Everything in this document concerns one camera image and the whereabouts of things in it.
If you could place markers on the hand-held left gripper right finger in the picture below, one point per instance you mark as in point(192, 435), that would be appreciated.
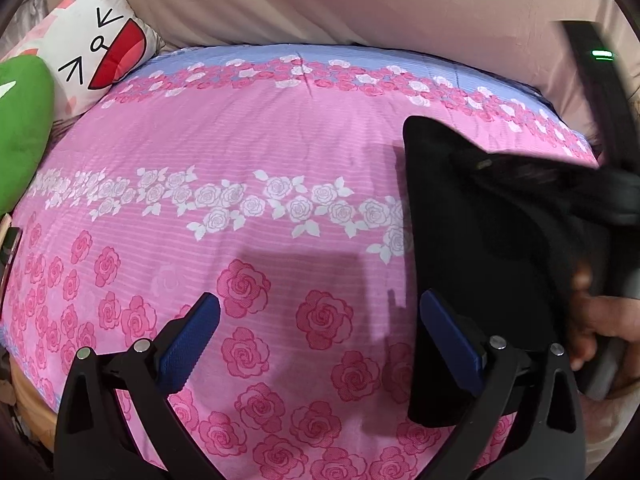
point(450, 340)

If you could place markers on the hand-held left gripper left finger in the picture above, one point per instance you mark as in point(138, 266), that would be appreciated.
point(187, 352)

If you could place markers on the black pants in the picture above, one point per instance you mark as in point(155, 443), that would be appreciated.
point(480, 260)

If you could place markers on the person's right hand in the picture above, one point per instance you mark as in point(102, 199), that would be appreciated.
point(587, 315)

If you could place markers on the pink rose print bedsheet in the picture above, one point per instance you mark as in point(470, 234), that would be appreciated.
point(250, 220)

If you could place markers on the beige padded headboard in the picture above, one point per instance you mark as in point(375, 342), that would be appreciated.
point(375, 0)

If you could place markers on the green plush toy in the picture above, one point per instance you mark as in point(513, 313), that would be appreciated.
point(22, 135)

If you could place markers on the white cartoon face pillow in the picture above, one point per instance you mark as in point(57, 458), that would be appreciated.
point(95, 35)

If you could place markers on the wooden bed frame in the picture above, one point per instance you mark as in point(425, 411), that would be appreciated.
point(35, 420)

